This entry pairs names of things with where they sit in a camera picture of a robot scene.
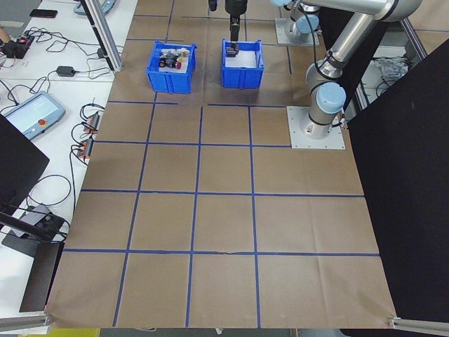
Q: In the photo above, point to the blue plastic storage bin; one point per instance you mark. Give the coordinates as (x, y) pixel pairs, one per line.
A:
(170, 82)
(242, 79)

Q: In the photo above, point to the person forearm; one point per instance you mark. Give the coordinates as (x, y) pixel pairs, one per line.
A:
(3, 35)

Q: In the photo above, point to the white foam liner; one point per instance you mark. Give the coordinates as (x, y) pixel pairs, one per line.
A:
(245, 59)

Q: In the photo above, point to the yellow mushroom push button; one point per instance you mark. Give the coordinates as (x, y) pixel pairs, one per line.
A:
(177, 59)

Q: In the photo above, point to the red mushroom push button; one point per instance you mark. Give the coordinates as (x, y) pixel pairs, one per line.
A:
(179, 64)

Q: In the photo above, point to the small assorted toy objects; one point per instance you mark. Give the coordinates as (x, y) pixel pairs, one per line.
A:
(167, 69)

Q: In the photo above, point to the black amber indicator lamp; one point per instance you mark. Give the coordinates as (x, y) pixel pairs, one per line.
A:
(163, 63)

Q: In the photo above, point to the black power adapter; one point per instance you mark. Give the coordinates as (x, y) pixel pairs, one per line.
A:
(66, 71)
(101, 53)

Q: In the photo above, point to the black smartphone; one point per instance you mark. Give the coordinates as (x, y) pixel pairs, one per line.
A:
(43, 13)

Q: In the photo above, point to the black monitor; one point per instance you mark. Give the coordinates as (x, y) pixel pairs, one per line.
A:
(17, 165)

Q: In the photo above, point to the black monitor stand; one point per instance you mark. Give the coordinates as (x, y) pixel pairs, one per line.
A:
(35, 230)

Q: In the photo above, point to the dark flat board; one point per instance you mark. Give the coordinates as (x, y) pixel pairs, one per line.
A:
(40, 281)

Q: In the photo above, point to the aluminium profile bar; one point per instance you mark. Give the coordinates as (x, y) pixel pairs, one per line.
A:
(421, 324)
(24, 322)

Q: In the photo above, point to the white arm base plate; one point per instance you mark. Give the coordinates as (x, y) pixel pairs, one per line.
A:
(280, 35)
(298, 140)

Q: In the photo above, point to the green push button switch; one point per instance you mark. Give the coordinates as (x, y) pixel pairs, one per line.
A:
(180, 52)

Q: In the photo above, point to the aluminium profile post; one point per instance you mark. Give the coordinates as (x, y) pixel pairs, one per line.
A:
(104, 38)

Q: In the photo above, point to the metal bar frame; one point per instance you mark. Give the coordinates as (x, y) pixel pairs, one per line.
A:
(413, 35)

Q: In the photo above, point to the black frame cover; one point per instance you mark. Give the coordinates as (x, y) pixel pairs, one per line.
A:
(403, 175)

